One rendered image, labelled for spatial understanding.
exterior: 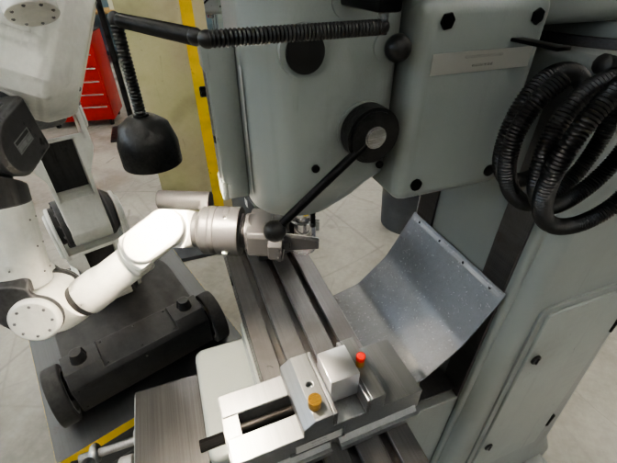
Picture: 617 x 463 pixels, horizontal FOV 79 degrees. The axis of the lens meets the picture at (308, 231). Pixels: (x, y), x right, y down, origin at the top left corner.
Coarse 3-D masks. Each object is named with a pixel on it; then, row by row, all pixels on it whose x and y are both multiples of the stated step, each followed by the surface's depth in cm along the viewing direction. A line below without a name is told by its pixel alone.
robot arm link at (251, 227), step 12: (216, 216) 63; (228, 216) 63; (240, 216) 65; (252, 216) 66; (264, 216) 66; (276, 216) 66; (216, 228) 63; (228, 228) 63; (240, 228) 64; (252, 228) 63; (216, 240) 63; (228, 240) 63; (240, 240) 64; (252, 240) 63; (264, 240) 62; (216, 252) 65; (228, 252) 65; (240, 252) 66; (252, 252) 64; (264, 252) 64; (276, 252) 62
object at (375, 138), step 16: (352, 112) 45; (368, 112) 43; (384, 112) 44; (352, 128) 44; (368, 128) 44; (384, 128) 45; (352, 144) 45; (368, 144) 45; (384, 144) 46; (352, 160) 46; (368, 160) 47; (336, 176) 46; (320, 192) 47; (304, 208) 47; (272, 224) 47; (272, 240) 47
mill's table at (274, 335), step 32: (224, 256) 114; (288, 256) 111; (256, 288) 100; (288, 288) 96; (320, 288) 96; (256, 320) 88; (288, 320) 88; (320, 320) 91; (256, 352) 81; (288, 352) 81; (320, 352) 81; (352, 448) 67; (384, 448) 65; (416, 448) 65
